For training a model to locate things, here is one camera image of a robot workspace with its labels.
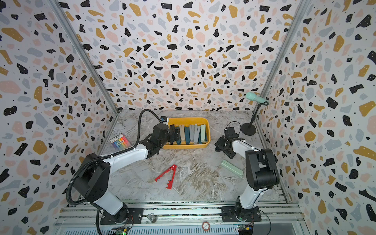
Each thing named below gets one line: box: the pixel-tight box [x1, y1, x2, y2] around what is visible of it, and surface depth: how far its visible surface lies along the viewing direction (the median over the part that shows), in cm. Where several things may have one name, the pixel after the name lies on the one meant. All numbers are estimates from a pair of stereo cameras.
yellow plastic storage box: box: [163, 117, 211, 150], surface depth 104 cm
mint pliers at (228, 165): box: [220, 159, 244, 176], surface depth 92 cm
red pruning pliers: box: [154, 164, 177, 190], surface depth 88 cm
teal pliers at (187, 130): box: [184, 126, 191, 145], surface depth 106 cm
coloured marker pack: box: [109, 133, 132, 151], surface depth 102 cm
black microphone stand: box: [240, 101, 269, 136], surface depth 112 cm
